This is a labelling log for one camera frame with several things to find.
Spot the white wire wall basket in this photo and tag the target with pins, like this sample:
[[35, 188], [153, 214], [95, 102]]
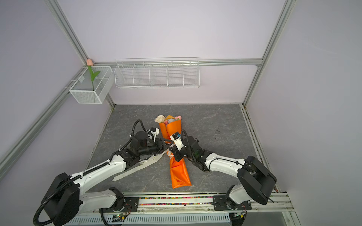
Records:
[[162, 72]]

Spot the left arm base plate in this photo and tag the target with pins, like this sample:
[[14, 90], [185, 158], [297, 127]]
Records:
[[127, 204]]

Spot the orange wrapping paper sheet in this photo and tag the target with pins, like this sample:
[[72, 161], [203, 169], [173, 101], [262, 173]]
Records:
[[171, 129]]

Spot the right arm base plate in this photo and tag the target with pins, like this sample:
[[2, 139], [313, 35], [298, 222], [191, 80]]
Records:
[[221, 203]]

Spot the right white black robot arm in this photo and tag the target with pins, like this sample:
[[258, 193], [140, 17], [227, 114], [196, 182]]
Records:
[[256, 181]]

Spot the white mesh corner basket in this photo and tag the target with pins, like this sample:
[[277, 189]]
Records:
[[82, 91]]

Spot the aluminium front rail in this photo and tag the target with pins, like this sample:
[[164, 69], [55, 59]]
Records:
[[202, 202]]

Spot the white rose fake flower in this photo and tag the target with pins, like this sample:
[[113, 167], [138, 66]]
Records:
[[170, 120]]

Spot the white ribbon strip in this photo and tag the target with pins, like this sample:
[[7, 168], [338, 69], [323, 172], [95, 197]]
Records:
[[143, 164]]

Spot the cream rose fake flower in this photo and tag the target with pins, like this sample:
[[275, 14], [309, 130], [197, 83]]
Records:
[[160, 119]]

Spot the light pink rose fake flower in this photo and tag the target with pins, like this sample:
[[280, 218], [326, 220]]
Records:
[[178, 118]]

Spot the pink tulip fake flower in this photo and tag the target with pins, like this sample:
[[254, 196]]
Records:
[[93, 74]]

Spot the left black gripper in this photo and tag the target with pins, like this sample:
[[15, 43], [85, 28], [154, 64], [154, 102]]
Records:
[[162, 147]]

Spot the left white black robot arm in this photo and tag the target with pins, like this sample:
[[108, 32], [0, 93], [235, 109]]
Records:
[[69, 196]]

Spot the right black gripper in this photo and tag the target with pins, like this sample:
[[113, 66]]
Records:
[[176, 153]]

